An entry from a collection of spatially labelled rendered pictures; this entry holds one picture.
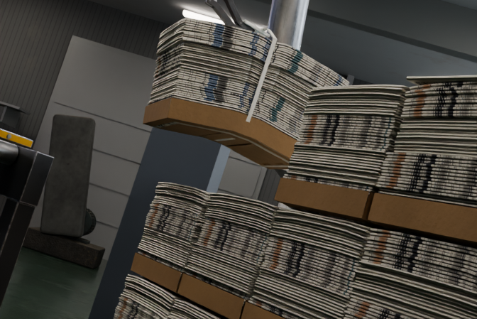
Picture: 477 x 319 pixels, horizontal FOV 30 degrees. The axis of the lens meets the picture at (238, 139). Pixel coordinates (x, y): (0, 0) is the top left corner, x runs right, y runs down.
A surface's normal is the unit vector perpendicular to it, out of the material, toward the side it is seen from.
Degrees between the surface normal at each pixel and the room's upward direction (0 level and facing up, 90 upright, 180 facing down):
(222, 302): 92
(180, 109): 92
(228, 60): 89
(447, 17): 90
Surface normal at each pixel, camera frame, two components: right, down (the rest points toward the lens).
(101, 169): -0.11, -0.15
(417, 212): -0.86, -0.28
